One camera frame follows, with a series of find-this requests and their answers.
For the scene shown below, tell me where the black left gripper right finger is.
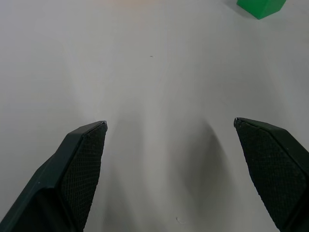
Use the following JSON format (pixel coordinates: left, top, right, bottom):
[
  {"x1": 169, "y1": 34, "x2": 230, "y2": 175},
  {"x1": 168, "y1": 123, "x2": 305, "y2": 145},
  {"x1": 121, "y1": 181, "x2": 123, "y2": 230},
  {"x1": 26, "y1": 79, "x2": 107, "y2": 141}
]
[{"x1": 233, "y1": 117, "x2": 309, "y2": 232}]

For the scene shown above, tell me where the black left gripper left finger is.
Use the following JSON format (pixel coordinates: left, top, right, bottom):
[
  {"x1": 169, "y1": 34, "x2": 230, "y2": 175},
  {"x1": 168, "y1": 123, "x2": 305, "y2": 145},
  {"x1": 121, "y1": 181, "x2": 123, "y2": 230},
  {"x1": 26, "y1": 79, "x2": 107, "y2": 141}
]
[{"x1": 0, "y1": 120, "x2": 108, "y2": 232}]

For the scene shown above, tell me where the green block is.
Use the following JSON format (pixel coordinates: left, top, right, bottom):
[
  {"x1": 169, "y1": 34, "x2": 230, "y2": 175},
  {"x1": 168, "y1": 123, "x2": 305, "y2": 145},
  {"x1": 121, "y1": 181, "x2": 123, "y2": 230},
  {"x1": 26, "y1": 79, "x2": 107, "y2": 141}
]
[{"x1": 236, "y1": 0, "x2": 288, "y2": 20}]

